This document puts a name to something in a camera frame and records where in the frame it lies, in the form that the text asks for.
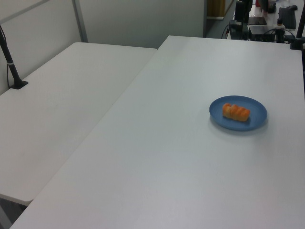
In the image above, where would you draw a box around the orange braided bread loaf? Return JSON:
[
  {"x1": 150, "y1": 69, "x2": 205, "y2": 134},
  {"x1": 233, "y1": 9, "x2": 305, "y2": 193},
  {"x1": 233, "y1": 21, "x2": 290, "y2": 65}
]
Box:
[{"x1": 222, "y1": 103, "x2": 251, "y2": 122}]

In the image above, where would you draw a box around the round blue plate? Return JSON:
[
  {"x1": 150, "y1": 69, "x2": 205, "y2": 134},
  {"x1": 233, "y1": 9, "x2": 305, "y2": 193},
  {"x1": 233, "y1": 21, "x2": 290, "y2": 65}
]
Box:
[{"x1": 209, "y1": 95, "x2": 268, "y2": 131}]

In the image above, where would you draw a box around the white side table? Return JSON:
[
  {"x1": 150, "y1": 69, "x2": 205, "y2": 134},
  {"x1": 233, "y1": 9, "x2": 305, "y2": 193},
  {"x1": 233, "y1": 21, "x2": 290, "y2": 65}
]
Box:
[{"x1": 0, "y1": 42, "x2": 158, "y2": 205}]

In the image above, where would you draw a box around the black electronics box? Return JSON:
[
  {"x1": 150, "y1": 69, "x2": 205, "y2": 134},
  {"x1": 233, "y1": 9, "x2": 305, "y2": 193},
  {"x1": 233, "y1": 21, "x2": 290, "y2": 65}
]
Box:
[{"x1": 229, "y1": 20, "x2": 250, "y2": 40}]

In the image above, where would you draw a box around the wooden board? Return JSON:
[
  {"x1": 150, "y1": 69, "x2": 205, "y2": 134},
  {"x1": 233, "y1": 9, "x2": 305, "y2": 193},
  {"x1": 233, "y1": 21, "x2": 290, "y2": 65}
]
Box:
[{"x1": 206, "y1": 0, "x2": 226, "y2": 19}]

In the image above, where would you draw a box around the black pole with flat base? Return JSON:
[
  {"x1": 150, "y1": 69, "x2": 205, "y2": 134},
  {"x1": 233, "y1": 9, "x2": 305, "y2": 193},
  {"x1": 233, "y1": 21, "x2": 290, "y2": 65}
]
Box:
[{"x1": 0, "y1": 24, "x2": 29, "y2": 90}]

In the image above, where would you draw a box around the black microscope-like device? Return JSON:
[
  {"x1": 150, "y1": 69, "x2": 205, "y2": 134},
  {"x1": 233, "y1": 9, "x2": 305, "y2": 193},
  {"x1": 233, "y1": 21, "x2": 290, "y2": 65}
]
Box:
[{"x1": 275, "y1": 18, "x2": 286, "y2": 44}]

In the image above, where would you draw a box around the black bag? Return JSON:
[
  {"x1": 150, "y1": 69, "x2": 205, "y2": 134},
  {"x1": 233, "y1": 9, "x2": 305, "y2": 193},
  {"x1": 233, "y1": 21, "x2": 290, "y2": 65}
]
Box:
[{"x1": 278, "y1": 6, "x2": 298, "y2": 30}]

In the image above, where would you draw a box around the grey partition frame post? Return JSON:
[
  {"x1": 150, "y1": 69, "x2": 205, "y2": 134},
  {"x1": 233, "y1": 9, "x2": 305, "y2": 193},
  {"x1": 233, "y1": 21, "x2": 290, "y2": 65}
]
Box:
[{"x1": 72, "y1": 0, "x2": 89, "y2": 43}]

